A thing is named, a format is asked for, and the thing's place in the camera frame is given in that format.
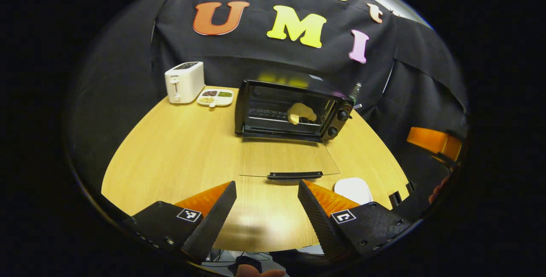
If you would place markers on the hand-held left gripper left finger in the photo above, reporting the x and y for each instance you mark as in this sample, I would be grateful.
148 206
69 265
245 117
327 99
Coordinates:
211 225

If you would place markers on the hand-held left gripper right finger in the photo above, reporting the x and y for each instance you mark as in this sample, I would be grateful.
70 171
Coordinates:
322 225

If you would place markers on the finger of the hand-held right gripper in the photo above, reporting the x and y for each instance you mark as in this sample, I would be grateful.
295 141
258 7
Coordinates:
431 140

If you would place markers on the black electric oven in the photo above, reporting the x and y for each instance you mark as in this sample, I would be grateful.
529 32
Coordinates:
337 123

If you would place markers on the pale bread roll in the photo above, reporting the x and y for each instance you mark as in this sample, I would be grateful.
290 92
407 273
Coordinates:
298 112

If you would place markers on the white square plate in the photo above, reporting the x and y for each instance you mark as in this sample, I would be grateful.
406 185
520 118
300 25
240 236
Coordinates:
354 189

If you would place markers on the clear ribbed glass container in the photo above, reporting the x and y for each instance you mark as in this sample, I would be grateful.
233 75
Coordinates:
358 106

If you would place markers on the clear water bottle green label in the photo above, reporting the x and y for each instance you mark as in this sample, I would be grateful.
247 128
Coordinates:
355 93

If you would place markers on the white divided snack tray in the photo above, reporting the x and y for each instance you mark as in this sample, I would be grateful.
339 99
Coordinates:
215 97

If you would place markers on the white toaster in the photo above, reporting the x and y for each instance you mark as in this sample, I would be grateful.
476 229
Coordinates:
185 83

